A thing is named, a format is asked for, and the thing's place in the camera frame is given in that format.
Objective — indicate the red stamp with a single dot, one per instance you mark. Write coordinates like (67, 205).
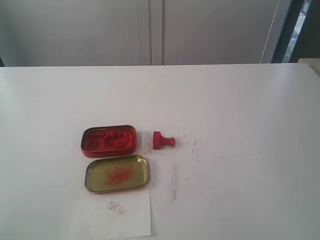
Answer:
(158, 141)

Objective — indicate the gold tin lid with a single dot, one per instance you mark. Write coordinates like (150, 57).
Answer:
(116, 174)

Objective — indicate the white paper sheet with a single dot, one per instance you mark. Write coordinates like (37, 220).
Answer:
(115, 215)

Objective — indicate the white cabinet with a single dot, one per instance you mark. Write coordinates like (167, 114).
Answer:
(139, 32)

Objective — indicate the red ink paste tin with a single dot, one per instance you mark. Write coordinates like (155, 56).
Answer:
(109, 141)

